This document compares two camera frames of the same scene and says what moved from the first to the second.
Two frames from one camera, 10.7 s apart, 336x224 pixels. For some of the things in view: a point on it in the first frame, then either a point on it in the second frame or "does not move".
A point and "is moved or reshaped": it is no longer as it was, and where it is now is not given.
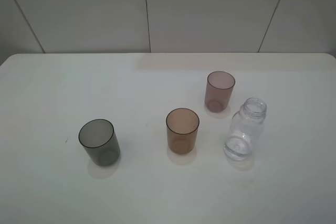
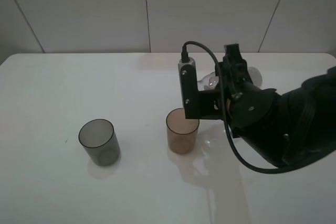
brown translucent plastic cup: (181, 126) does not move
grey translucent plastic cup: (98, 138) does not move
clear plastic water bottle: (246, 128) is moved or reshaped
